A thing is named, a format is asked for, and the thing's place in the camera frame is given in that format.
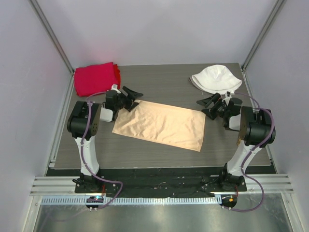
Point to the red folded cloth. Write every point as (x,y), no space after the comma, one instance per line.
(96,78)

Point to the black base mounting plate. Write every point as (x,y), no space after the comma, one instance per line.
(153,182)

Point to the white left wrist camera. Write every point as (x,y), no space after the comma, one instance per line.
(115,88)

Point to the white bucket hat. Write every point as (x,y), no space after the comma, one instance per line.
(215,79)

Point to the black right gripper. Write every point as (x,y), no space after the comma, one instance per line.
(207,102)

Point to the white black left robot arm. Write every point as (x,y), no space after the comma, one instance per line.
(84,121)

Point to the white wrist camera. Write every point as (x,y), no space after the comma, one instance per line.
(115,88)
(229,94)

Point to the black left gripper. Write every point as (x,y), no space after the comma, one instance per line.
(130,107)

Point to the beige satin napkin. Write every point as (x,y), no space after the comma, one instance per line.
(163,124)

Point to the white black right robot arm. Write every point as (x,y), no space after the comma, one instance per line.
(256,129)

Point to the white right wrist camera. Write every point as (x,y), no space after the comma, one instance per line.
(229,94)

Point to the white slotted cable duct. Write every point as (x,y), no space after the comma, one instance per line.
(97,200)

